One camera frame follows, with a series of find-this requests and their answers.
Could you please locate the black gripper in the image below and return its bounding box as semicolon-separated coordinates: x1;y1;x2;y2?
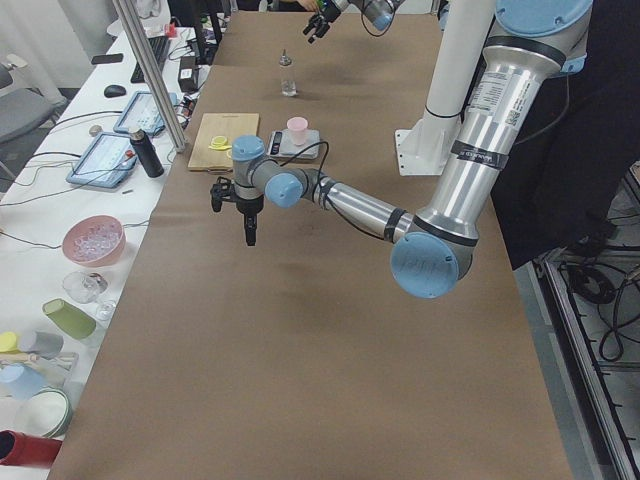
302;0;345;44
236;196;264;246

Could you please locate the pink plastic cup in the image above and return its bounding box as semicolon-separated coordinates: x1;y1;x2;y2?
286;116;308;146

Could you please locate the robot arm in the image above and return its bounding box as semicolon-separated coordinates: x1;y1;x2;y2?
211;1;592;298
302;0;403;44

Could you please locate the digital kitchen scale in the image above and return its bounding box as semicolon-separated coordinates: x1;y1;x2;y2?
266;129;320;161

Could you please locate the green plastic cup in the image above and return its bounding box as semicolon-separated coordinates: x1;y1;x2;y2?
42;298;96;340

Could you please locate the grey plastic cup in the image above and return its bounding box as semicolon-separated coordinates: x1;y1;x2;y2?
18;331;64;359

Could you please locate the yellow plastic cup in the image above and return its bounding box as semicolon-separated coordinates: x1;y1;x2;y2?
0;331;19;354

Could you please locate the light blue plastic cup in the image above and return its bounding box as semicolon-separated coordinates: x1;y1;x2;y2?
1;363;49;400

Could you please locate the wooden cutting board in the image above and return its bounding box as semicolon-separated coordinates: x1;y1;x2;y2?
187;113;259;173

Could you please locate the black thermos bottle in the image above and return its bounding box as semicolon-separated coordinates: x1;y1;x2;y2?
128;126;164;178

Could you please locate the far teach pendant tablet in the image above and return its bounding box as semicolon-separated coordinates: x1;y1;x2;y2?
113;91;164;136

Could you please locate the teach pendant tablet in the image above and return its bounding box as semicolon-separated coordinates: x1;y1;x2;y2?
66;132;137;189
113;91;164;136

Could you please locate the near teach pendant tablet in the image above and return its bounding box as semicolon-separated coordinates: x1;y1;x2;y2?
66;132;137;189

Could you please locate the pink bowl with ice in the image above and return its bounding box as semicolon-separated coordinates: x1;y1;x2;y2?
62;215;126;267

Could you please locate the black keyboard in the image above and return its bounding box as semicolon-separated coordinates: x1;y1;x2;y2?
130;35;172;85

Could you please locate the wine glass lying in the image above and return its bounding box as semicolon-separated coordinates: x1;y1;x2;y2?
62;271;117;322

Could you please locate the black computer mouse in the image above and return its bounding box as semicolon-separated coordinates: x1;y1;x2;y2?
103;84;127;98

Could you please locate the black smartphone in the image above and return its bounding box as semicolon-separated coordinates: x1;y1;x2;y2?
91;53;124;66

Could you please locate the white green bowl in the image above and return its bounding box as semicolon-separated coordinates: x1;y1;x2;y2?
13;388;73;438

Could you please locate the black cloth cover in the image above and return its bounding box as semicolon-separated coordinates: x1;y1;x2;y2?
492;1;639;268

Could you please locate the red cylinder can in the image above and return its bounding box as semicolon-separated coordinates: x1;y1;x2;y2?
1;430;62;468

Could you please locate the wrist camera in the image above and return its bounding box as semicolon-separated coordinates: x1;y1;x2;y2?
210;176;237;213

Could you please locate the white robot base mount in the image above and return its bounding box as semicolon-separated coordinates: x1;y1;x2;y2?
396;0;496;176

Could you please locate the aluminium frame post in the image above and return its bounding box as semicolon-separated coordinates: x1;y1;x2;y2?
113;0;187;153

